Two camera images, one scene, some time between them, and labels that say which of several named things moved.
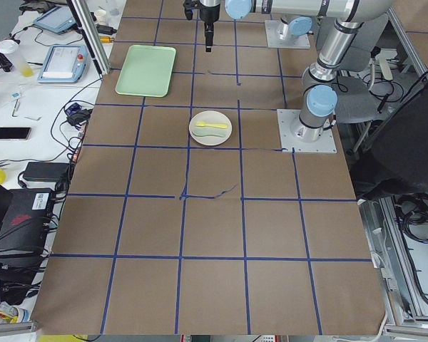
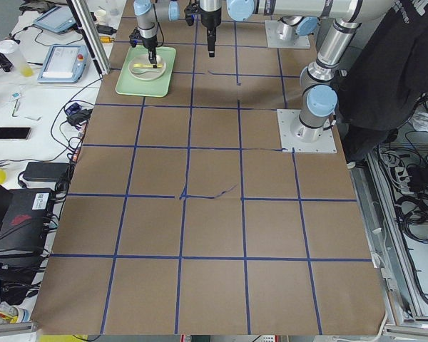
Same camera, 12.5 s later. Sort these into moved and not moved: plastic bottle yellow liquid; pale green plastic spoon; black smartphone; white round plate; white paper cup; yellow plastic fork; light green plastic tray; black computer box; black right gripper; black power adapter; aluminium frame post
Moved: black right gripper; white round plate; yellow plastic fork; pale green plastic spoon
Not moved: black power adapter; light green plastic tray; plastic bottle yellow liquid; black computer box; black smartphone; aluminium frame post; white paper cup
